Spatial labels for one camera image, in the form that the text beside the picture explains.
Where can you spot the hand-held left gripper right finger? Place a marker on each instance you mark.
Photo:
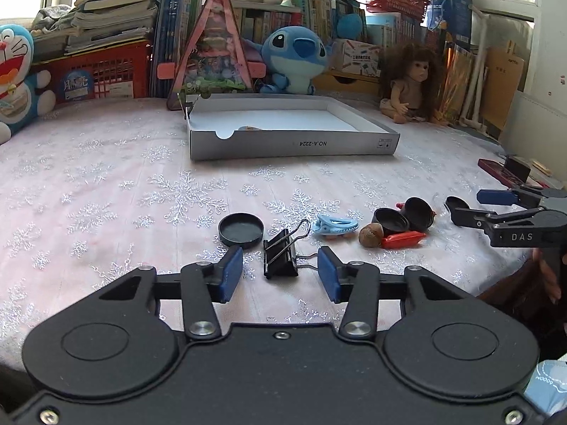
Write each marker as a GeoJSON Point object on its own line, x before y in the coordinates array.
{"type": "Point", "coordinates": [328, 274]}

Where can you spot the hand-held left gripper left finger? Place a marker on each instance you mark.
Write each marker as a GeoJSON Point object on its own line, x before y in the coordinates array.
{"type": "Point", "coordinates": [231, 274]}

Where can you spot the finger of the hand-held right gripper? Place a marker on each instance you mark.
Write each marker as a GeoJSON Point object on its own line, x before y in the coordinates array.
{"type": "Point", "coordinates": [469, 218]}
{"type": "Point", "coordinates": [494, 196]}

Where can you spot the black round lid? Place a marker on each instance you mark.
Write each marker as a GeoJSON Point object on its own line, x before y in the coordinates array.
{"type": "Point", "coordinates": [239, 229]}
{"type": "Point", "coordinates": [418, 212]}
{"type": "Point", "coordinates": [390, 222]}

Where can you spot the light blue hair clip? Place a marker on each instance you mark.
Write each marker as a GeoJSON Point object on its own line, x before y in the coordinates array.
{"type": "Point", "coordinates": [334, 225]}

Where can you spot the black binder clip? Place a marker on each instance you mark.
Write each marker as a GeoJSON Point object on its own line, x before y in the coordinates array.
{"type": "Point", "coordinates": [188, 108]}
{"type": "Point", "coordinates": [281, 256]}

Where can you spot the brown hazelnut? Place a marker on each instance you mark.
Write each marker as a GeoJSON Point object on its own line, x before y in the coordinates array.
{"type": "Point", "coordinates": [371, 234]}

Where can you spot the white cardboard box tray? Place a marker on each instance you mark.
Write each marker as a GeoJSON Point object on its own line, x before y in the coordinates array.
{"type": "Point", "coordinates": [288, 119]}

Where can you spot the person's right hand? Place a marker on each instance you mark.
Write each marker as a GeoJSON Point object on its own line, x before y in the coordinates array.
{"type": "Point", "coordinates": [550, 276]}

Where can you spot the dark red flat box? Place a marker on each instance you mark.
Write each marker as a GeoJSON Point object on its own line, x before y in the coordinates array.
{"type": "Point", "coordinates": [496, 169]}

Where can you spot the small black box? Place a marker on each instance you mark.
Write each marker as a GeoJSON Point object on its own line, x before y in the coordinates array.
{"type": "Point", "coordinates": [517, 167]}

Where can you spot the small wooden stick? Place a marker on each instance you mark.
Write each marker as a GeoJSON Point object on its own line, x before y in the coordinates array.
{"type": "Point", "coordinates": [541, 167]}

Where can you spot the white board panel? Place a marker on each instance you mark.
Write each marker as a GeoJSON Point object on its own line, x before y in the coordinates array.
{"type": "Point", "coordinates": [536, 124]}

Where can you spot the brown cardboard box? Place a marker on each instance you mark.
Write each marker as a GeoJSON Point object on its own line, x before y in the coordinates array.
{"type": "Point", "coordinates": [505, 84]}

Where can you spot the shiny foil sheets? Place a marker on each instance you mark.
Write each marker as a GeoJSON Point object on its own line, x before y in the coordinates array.
{"type": "Point", "coordinates": [456, 84]}

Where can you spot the white pipe rack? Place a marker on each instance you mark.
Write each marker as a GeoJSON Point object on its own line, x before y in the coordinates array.
{"type": "Point", "coordinates": [477, 66]}

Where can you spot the brown-haired doll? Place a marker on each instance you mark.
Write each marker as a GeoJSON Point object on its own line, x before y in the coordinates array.
{"type": "Point", "coordinates": [414, 79]}

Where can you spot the pink snowflake tablecloth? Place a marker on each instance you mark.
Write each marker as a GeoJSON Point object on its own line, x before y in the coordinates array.
{"type": "Point", "coordinates": [110, 186]}

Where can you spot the light blue printed packet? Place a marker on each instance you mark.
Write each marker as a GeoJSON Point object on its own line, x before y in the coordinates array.
{"type": "Point", "coordinates": [549, 387]}

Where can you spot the wooden shelf drawer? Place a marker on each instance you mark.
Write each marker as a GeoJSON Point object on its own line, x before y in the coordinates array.
{"type": "Point", "coordinates": [345, 83]}

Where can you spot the blue paper bag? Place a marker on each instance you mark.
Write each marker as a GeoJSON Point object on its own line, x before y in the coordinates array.
{"type": "Point", "coordinates": [454, 15]}

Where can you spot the white printed carton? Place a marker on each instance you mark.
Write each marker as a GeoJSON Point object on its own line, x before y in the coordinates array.
{"type": "Point", "coordinates": [359, 57]}

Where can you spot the row of light blue books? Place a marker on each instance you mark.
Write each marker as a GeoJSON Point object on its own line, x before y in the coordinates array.
{"type": "Point", "coordinates": [394, 29]}

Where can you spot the blue alien plush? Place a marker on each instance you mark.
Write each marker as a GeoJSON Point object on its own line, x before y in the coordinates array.
{"type": "Point", "coordinates": [292, 57]}

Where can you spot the pink triangular toy house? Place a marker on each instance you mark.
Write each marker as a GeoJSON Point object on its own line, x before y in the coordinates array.
{"type": "Point", "coordinates": [217, 53]}

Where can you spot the blue plush ball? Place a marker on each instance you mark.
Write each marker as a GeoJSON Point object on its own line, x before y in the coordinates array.
{"type": "Point", "coordinates": [350, 25]}

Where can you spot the red plastic crate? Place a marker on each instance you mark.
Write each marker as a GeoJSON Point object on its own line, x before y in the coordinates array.
{"type": "Point", "coordinates": [106, 71]}

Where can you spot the upright blue books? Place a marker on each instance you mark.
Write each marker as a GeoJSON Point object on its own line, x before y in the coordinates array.
{"type": "Point", "coordinates": [170, 31]}

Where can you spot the row of shelf books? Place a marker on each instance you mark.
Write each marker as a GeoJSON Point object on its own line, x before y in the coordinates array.
{"type": "Point", "coordinates": [274, 20]}

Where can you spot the stack of paper books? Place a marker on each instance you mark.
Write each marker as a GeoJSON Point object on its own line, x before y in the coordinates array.
{"type": "Point", "coordinates": [115, 13]}

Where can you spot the blue cat plush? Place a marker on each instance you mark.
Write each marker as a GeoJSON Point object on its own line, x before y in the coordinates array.
{"type": "Point", "coordinates": [15, 79]}

